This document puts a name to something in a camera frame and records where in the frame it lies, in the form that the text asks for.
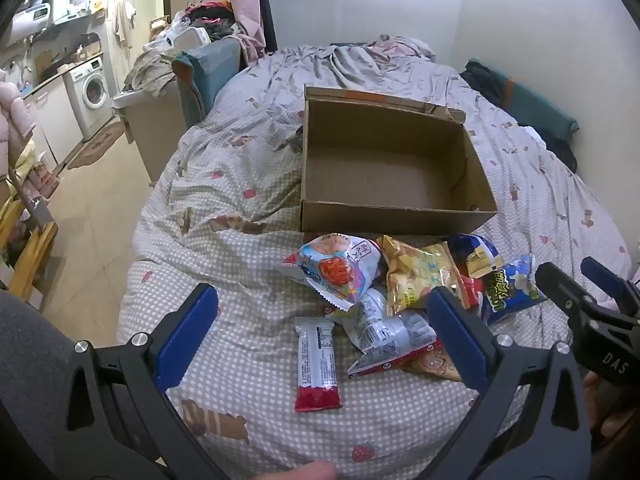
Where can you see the white washing machine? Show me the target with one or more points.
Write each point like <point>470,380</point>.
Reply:
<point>90,92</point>

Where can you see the dark clothes pile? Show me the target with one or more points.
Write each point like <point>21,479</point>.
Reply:
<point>215,17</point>

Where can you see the tan cartoon snack packet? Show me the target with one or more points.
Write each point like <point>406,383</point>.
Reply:
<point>435,365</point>

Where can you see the grey crumpled bed sheet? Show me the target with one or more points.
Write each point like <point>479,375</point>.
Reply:
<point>340,62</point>

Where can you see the brown door mat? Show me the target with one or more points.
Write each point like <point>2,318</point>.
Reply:
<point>97,145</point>

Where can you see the white wall appliance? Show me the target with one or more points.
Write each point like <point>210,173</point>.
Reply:
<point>60,5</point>

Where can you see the dark blue snack packet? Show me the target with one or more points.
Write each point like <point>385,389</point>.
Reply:
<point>470,250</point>

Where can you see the silver red-edged snack packet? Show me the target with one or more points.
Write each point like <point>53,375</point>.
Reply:
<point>385,332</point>

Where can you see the black garment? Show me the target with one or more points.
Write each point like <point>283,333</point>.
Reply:
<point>482,77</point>

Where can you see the hanging beige towel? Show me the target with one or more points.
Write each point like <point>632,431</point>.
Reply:
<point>122,22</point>

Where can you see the beige bedside cabinet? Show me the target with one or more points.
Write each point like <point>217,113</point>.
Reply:
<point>155,135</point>

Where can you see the red snack packet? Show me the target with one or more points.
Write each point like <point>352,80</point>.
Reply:
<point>472,290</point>

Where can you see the pink padded jacket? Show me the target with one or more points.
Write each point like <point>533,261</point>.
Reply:
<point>15,115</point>

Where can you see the cardboard box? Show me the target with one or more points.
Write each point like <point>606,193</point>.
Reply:
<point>380,180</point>

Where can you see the pink folded garment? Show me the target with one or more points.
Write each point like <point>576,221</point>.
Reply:
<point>44,177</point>

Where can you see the pink curtain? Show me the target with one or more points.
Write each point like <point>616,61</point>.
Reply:
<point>245,5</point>

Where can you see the white pink snack packet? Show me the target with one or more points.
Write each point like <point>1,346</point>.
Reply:
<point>335,270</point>

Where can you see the person's right hand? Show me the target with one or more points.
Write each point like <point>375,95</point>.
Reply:
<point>597,392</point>

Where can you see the person's left hand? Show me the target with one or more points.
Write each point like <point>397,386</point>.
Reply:
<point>310,471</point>

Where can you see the beige cloth pile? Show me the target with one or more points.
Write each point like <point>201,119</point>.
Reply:
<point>147,67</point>

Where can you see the teal cushion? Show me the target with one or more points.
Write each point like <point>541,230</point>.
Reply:
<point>215,70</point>

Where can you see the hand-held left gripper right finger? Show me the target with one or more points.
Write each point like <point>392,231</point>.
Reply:
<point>457,340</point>

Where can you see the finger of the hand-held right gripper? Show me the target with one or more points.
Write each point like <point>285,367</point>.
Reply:
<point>562,287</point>
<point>607,277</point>

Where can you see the blue green-print snack packet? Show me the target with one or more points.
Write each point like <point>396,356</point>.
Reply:
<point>505,292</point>

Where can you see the pink crumpled cloth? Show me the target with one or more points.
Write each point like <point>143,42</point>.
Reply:
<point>400,45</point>

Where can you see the white kitchen cabinet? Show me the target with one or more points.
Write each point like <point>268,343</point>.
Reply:
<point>57,120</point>

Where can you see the wooden rack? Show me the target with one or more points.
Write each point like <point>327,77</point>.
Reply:
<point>30,255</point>

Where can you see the red-ended snack bar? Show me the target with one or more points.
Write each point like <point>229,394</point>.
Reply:
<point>317,360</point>

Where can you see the white water heater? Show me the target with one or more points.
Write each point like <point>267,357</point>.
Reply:
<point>36,11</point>

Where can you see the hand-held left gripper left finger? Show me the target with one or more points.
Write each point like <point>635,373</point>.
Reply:
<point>187,340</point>

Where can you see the black pole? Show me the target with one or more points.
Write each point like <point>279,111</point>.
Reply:
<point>266,10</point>

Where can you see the yellow chips packet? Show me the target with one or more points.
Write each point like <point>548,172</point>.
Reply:
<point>420,270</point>

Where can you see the teal pillow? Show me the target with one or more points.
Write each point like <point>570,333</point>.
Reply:
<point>540,105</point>

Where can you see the checked printed bed blanket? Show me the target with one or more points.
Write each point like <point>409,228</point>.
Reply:
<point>240,270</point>

